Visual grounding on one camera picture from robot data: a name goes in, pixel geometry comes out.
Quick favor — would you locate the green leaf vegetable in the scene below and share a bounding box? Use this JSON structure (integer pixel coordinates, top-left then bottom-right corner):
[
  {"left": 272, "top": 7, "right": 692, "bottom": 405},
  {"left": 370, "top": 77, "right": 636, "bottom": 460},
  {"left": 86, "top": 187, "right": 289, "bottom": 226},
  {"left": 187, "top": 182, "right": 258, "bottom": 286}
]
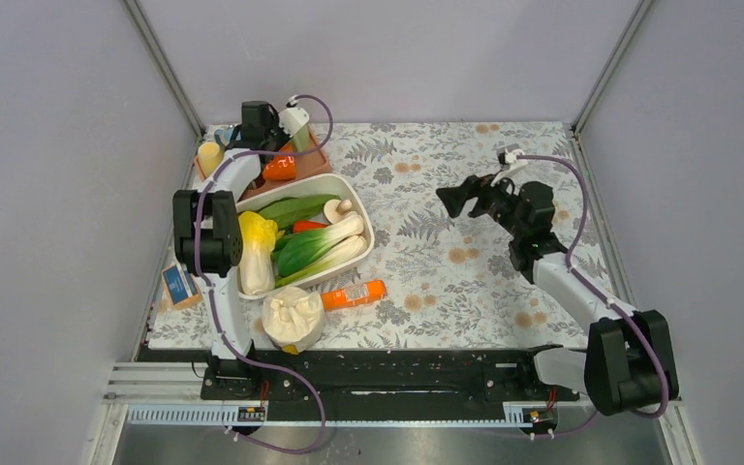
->
[{"left": 257, "top": 194, "right": 339, "bottom": 230}]

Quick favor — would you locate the orange tube package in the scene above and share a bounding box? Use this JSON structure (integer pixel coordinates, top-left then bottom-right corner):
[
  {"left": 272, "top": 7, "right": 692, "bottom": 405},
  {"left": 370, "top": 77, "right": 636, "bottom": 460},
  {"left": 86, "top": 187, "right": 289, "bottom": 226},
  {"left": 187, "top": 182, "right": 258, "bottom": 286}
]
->
[{"left": 321, "top": 280, "right": 388, "bottom": 311}]

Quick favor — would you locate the light blue big mug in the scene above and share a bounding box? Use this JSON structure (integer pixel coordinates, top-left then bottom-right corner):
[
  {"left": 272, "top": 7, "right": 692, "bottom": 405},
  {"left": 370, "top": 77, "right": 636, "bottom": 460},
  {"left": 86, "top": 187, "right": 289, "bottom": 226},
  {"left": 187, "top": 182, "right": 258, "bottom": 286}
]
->
[{"left": 213, "top": 125, "right": 235, "bottom": 149}]

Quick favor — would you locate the yellow cup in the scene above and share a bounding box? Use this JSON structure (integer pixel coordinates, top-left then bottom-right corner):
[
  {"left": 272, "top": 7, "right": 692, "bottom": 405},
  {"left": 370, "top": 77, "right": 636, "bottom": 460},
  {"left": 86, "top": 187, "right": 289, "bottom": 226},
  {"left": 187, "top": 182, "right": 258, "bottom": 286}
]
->
[{"left": 195, "top": 141, "right": 224, "bottom": 179}]

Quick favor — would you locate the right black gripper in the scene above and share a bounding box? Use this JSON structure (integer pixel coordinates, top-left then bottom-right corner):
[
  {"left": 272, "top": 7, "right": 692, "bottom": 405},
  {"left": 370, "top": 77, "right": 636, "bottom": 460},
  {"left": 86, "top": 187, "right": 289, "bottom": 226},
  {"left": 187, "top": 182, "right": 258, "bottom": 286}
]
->
[{"left": 435, "top": 168, "right": 526, "bottom": 238}]

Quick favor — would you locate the white vegetable tub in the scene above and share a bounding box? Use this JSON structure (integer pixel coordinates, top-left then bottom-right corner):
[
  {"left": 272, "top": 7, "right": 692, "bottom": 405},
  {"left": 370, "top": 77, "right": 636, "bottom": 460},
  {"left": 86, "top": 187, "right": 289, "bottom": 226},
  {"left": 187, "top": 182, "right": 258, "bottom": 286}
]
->
[{"left": 236, "top": 173, "right": 376, "bottom": 300}]

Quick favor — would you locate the upper bok choy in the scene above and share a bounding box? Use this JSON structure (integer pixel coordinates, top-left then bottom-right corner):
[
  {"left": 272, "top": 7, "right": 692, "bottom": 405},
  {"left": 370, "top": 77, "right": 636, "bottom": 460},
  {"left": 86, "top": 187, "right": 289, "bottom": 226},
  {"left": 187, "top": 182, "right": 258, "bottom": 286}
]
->
[{"left": 277, "top": 213, "right": 365, "bottom": 277}]

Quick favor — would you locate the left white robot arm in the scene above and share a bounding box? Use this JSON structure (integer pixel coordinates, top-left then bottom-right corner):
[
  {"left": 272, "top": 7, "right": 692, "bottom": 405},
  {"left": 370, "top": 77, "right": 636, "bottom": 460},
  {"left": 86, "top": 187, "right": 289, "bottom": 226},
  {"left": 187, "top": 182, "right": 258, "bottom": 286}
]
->
[{"left": 172, "top": 101, "right": 286, "bottom": 398}]

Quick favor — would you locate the light green mug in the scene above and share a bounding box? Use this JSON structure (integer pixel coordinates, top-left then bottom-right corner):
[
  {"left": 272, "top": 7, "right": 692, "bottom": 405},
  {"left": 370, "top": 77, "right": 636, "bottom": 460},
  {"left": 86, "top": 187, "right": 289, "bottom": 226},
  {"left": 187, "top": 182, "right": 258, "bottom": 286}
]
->
[{"left": 290, "top": 125, "right": 313, "bottom": 152}]

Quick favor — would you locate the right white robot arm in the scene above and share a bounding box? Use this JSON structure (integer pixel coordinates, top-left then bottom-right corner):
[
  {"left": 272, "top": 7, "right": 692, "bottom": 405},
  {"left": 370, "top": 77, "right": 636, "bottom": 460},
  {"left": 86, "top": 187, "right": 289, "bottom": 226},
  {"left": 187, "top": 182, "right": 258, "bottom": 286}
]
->
[{"left": 436, "top": 175, "right": 679, "bottom": 419}]

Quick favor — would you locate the lower bok choy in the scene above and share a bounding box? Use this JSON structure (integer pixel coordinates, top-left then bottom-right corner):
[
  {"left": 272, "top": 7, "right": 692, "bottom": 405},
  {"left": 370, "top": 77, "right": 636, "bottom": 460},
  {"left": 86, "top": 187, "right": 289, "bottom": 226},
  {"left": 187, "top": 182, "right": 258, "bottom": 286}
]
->
[{"left": 275, "top": 235, "right": 367, "bottom": 288}]

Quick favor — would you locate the yellow napa cabbage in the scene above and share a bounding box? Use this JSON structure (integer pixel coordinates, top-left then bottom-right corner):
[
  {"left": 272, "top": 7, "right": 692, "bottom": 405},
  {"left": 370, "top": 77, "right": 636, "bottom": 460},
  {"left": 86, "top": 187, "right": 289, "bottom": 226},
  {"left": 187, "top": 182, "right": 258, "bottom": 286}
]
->
[{"left": 238, "top": 211, "right": 279, "bottom": 295}]

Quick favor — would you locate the red pepper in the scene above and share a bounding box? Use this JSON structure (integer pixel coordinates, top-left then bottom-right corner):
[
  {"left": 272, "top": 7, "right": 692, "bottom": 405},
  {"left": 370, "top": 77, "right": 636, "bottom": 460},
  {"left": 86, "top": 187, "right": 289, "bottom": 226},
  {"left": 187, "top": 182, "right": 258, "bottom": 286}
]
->
[{"left": 292, "top": 220, "right": 327, "bottom": 233}]

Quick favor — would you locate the blue labelled box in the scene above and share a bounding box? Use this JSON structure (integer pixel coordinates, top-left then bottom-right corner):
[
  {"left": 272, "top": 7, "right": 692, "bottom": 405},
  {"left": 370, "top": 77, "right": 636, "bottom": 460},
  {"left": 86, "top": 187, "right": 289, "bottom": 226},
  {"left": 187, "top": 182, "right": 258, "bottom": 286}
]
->
[{"left": 160, "top": 263, "right": 202, "bottom": 310}]

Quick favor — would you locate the pink tray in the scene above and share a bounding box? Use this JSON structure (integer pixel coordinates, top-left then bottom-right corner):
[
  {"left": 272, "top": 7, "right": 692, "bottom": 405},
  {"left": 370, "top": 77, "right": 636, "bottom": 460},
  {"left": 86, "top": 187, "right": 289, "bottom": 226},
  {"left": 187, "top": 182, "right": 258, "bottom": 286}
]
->
[{"left": 193, "top": 128, "right": 332, "bottom": 201}]

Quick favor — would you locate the cream cloth bag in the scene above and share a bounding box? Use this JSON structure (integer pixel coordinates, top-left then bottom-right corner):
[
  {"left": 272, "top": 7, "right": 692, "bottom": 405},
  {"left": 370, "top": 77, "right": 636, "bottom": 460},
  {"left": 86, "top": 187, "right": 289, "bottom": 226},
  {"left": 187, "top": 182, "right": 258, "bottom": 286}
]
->
[{"left": 262, "top": 286, "right": 326, "bottom": 355}]

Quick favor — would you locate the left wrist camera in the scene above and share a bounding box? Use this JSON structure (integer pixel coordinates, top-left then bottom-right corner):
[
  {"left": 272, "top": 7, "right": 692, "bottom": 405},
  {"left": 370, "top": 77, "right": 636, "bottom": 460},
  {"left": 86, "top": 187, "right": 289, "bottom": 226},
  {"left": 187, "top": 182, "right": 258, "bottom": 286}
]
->
[{"left": 278, "top": 107, "right": 310, "bottom": 138}]

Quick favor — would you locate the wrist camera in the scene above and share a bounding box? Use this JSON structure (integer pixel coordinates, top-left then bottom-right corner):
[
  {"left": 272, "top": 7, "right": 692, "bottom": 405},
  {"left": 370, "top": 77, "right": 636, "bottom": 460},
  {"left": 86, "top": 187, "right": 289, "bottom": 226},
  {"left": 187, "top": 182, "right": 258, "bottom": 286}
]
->
[
  {"left": 278, "top": 107, "right": 310, "bottom": 138},
  {"left": 490, "top": 147, "right": 528, "bottom": 187}
]

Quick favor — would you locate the white mushroom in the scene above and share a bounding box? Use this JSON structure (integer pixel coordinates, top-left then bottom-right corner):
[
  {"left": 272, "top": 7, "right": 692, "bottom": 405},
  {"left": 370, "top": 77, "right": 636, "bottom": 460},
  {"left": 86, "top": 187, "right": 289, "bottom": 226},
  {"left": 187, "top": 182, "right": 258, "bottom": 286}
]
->
[{"left": 323, "top": 199, "right": 353, "bottom": 225}]

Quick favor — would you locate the bok choy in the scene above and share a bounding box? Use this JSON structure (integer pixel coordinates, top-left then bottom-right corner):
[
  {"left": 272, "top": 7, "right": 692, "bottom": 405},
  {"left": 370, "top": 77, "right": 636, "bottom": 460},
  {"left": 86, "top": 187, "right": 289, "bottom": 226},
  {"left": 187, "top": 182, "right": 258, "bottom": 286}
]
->
[
  {"left": 275, "top": 235, "right": 367, "bottom": 288},
  {"left": 277, "top": 213, "right": 365, "bottom": 277}
]

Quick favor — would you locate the orange mug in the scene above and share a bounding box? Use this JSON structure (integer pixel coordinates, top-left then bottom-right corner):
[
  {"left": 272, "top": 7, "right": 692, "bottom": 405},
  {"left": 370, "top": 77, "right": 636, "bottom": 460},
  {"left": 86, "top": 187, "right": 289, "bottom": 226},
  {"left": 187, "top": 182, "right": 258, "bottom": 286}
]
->
[{"left": 262, "top": 154, "right": 297, "bottom": 182}]

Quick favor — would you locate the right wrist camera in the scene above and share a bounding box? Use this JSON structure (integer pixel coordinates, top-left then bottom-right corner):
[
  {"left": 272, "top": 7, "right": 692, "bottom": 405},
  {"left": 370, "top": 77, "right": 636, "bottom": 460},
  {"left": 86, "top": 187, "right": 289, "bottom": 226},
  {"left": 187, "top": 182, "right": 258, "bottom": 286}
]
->
[{"left": 490, "top": 147, "right": 528, "bottom": 187}]

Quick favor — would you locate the floral table mat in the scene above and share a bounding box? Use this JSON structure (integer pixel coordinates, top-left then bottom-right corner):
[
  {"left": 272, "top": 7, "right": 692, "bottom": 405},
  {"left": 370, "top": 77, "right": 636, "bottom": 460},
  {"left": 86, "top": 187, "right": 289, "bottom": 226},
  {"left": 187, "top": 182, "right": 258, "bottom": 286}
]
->
[{"left": 147, "top": 121, "right": 636, "bottom": 352}]

